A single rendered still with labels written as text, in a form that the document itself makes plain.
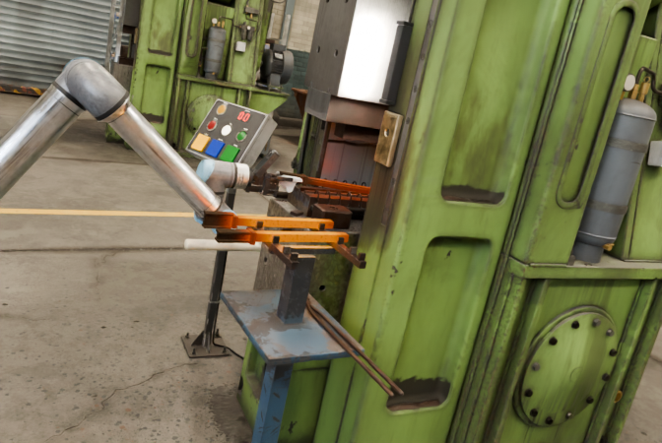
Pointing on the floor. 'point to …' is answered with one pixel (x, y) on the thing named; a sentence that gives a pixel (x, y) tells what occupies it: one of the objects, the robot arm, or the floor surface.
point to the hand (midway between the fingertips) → (298, 177)
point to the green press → (200, 37)
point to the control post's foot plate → (193, 344)
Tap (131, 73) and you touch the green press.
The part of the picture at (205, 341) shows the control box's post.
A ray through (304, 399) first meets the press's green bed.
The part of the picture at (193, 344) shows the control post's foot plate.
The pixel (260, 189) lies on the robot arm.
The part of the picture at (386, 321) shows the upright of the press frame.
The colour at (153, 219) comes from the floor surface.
